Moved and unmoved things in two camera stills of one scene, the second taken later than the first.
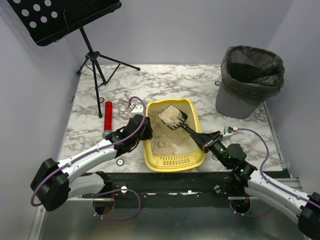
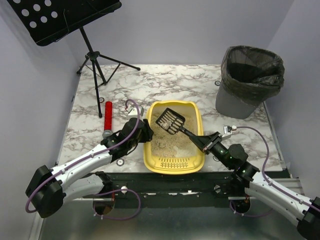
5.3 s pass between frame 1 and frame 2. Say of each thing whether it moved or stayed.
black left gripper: stayed
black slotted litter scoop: moved
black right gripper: stayed
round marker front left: stayed
